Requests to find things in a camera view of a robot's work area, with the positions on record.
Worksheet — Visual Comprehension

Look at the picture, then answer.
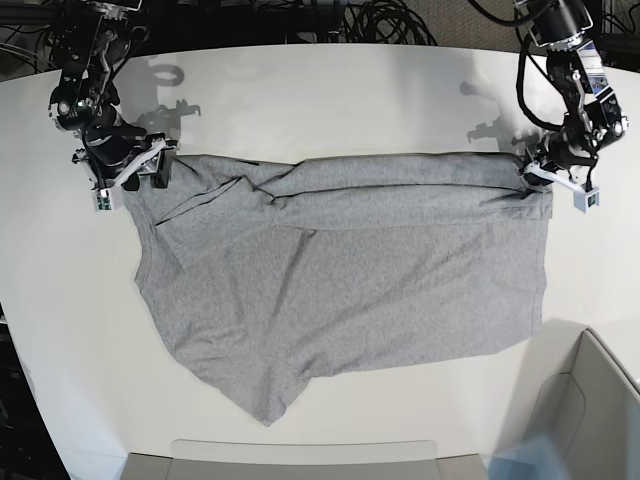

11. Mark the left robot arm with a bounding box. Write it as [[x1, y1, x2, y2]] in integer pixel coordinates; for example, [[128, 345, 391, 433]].
[[514, 1, 628, 187]]

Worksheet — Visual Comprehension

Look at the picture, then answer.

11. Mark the grey T-shirt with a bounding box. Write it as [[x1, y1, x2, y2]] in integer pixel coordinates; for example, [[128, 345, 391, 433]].
[[124, 153, 553, 425]]

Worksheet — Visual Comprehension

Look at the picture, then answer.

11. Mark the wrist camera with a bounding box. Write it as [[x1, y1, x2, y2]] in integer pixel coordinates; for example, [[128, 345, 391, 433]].
[[574, 187, 600, 213], [92, 187, 123, 211]]

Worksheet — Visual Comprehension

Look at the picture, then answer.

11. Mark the grey bin at bottom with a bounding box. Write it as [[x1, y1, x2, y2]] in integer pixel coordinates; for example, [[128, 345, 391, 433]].
[[121, 440, 488, 479]]

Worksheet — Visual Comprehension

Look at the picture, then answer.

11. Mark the blue translucent object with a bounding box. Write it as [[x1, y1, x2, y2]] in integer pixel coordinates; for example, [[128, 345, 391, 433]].
[[484, 434, 567, 480]]

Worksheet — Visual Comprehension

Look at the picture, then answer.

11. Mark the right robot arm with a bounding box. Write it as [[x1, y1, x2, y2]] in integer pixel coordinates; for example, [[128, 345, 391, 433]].
[[48, 1, 177, 195]]

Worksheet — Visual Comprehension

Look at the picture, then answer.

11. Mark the grey bin at right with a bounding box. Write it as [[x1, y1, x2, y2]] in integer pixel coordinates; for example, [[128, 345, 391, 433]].
[[523, 329, 639, 479]]

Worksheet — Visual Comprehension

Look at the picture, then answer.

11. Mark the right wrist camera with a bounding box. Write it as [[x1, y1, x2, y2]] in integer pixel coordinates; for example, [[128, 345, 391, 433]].
[[92, 187, 123, 211]]

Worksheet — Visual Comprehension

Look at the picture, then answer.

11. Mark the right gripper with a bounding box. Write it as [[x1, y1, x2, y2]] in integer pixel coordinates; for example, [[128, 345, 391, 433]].
[[72, 120, 178, 192]]

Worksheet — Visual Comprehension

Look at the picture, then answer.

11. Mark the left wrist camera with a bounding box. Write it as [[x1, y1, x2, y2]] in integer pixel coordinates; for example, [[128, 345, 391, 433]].
[[574, 187, 600, 213]]

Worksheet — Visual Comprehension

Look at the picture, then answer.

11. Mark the grey bin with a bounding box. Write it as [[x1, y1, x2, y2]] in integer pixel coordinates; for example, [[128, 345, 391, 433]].
[[121, 440, 488, 479], [523, 329, 639, 479]]

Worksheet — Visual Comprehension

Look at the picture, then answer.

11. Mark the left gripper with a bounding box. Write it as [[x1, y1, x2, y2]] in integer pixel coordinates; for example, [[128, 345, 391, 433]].
[[519, 128, 600, 193]]

